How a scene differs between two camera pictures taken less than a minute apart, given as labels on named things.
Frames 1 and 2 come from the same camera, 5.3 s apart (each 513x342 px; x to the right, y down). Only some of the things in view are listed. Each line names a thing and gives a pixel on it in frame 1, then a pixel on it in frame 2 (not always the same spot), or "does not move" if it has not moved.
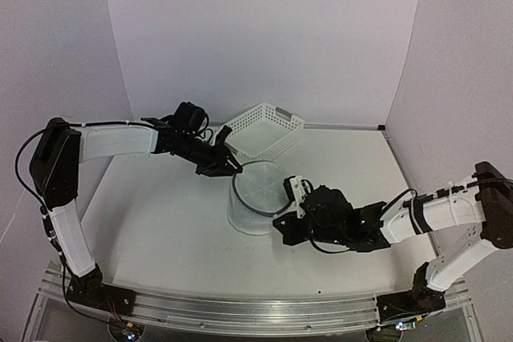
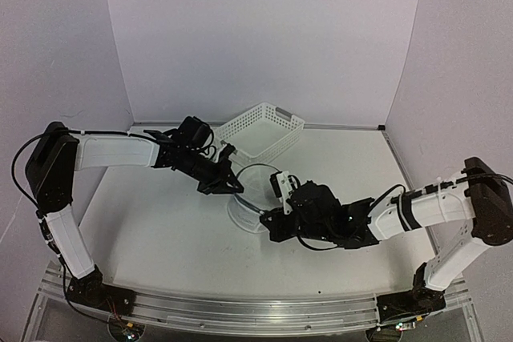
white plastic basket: [263, 132] does not move
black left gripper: [220, 166] to [218, 184]
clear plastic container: [258, 193] does not move
